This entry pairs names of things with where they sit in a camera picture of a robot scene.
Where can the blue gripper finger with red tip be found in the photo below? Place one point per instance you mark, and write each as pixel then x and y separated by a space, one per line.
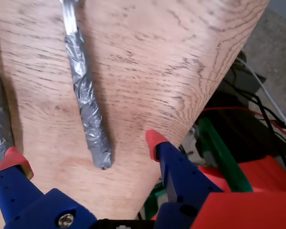
pixel 178 174
pixel 26 202

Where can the red wrist camera mount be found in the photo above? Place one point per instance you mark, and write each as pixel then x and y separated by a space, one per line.
pixel 248 212

